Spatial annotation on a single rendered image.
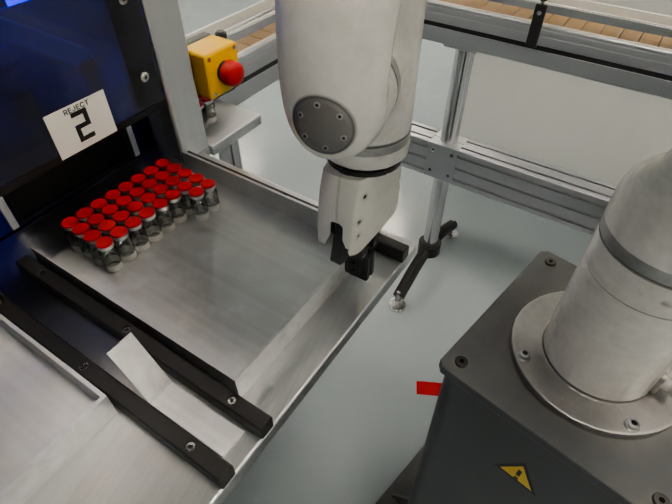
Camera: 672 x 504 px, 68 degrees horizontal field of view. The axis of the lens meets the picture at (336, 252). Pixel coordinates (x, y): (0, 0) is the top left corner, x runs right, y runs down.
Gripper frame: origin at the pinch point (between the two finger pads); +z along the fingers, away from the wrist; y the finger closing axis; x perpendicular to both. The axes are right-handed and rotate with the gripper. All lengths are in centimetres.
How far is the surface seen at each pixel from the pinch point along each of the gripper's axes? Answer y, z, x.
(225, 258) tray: 5.8, 4.2, -17.0
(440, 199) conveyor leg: -87, 58, -21
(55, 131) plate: 10.5, -10.5, -37.1
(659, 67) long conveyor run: -82, 2, 21
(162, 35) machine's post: -8.4, -15.7, -37.2
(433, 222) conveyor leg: -86, 68, -21
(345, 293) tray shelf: 2.0, 4.4, -0.7
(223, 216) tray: -0.3, 4.2, -23.0
